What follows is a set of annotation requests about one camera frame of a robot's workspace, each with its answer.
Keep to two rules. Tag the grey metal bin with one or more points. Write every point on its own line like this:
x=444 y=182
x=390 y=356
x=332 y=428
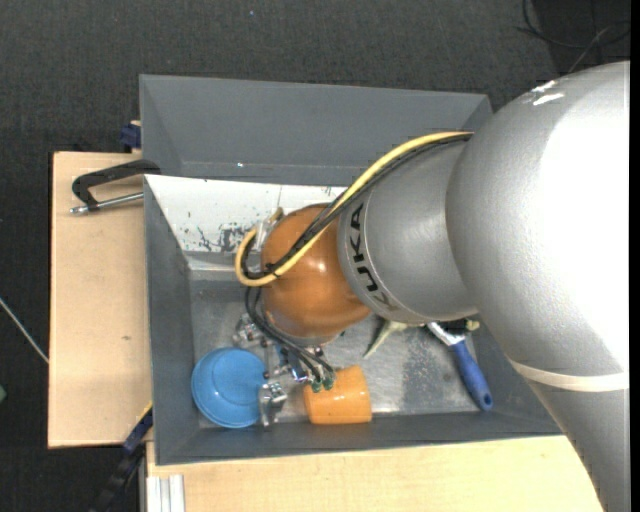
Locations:
x=300 y=130

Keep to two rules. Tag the pale green toy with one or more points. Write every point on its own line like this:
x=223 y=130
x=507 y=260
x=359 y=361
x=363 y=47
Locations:
x=382 y=336

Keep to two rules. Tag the blue bowl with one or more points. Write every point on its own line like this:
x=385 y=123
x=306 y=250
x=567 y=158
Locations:
x=225 y=387

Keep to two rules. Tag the orange cup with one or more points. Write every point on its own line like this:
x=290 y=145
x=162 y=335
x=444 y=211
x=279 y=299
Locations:
x=340 y=400

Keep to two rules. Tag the pale wood board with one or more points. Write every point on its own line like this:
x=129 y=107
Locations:
x=95 y=300

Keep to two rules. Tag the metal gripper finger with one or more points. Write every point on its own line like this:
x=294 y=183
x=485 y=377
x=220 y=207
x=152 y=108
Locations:
x=246 y=330
x=271 y=400

